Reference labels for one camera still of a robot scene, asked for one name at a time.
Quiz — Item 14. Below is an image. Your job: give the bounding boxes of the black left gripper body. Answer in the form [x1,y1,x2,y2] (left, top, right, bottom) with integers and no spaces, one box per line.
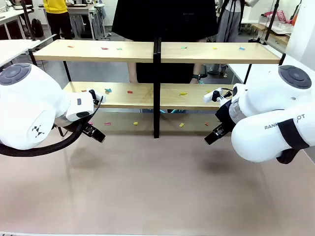
[53,119,93,135]

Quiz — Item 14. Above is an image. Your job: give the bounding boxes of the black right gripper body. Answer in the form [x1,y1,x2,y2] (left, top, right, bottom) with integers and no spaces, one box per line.
[215,99,238,135]

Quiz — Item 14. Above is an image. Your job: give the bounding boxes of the white table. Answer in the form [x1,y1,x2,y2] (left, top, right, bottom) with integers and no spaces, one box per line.
[0,39,41,68]
[227,53,291,85]

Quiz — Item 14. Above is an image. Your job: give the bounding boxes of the wooden workbench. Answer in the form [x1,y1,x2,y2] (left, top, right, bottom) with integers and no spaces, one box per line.
[251,23,291,46]

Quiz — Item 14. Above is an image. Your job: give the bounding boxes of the black backpack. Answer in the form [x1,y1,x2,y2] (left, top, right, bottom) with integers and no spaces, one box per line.
[31,18,45,38]

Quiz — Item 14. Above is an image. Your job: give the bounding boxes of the person in yellow top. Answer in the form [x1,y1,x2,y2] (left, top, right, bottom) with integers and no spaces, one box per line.
[43,0,73,40]

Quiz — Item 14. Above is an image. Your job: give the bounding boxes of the person in black shirt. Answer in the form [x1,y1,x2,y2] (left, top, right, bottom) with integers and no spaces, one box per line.
[111,0,219,84]

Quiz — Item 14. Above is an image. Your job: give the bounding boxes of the grey office desk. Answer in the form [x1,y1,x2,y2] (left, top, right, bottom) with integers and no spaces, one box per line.
[65,3,107,40]

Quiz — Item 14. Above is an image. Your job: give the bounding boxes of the pink bag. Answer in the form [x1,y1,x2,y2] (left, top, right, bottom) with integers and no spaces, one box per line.
[275,9,287,24]

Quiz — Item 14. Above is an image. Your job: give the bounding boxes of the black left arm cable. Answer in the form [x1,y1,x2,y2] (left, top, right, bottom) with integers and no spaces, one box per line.
[0,96,104,157]

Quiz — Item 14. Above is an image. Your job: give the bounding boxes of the wooden shelf unit black frame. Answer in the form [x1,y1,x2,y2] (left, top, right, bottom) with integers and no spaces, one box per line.
[157,36,286,139]
[28,37,158,139]

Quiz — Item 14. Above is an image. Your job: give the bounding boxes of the black right arm cable strap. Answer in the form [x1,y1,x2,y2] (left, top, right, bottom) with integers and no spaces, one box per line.
[275,118,310,165]

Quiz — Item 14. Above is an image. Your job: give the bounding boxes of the black camera stand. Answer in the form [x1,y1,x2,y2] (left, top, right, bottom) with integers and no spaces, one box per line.
[20,0,37,41]
[261,0,281,46]

